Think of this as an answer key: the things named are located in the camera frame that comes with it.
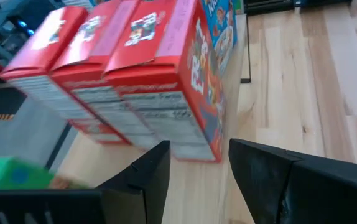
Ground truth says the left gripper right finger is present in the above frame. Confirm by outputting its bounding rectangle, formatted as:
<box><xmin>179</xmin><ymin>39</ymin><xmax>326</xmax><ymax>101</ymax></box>
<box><xmin>228</xmin><ymin>138</ymin><xmax>357</xmax><ymax>224</ymax></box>

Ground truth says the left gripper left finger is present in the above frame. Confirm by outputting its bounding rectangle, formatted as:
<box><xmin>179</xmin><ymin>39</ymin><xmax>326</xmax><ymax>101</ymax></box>
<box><xmin>97</xmin><ymin>139</ymin><xmax>172</xmax><ymax>224</ymax></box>

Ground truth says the red Froot Loops cereal box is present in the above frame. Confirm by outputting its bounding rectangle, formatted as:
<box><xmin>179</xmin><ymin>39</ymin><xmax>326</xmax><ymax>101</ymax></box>
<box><xmin>103</xmin><ymin>0</ymin><xmax>226</xmax><ymax>164</ymax></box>
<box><xmin>0</xmin><ymin>6</ymin><xmax>130</xmax><ymax>146</ymax></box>
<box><xmin>50</xmin><ymin>0</ymin><xmax>161</xmax><ymax>149</ymax></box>

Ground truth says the green Apple Jacks cereal box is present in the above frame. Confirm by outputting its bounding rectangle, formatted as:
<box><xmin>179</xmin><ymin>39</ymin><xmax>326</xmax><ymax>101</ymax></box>
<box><xmin>0</xmin><ymin>156</ymin><xmax>88</xmax><ymax>191</ymax></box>

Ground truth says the blue Rice Krispies cereal box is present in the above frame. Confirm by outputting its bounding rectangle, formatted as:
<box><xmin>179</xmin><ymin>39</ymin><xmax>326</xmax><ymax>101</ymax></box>
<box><xmin>200</xmin><ymin>0</ymin><xmax>239</xmax><ymax>76</ymax></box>

